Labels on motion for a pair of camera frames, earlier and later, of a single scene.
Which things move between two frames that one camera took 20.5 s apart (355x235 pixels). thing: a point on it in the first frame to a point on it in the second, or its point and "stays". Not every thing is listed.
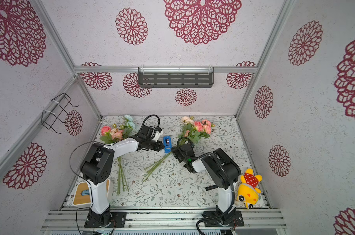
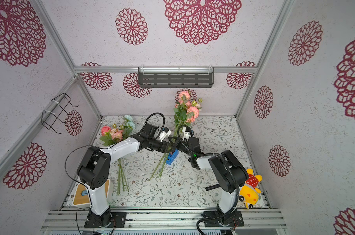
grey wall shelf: (176, 77) stays
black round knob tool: (211, 187) stays
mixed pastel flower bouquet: (114, 133) stays
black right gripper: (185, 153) to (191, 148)
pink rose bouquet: (193, 130) to (186, 110)
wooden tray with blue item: (81, 194) stays
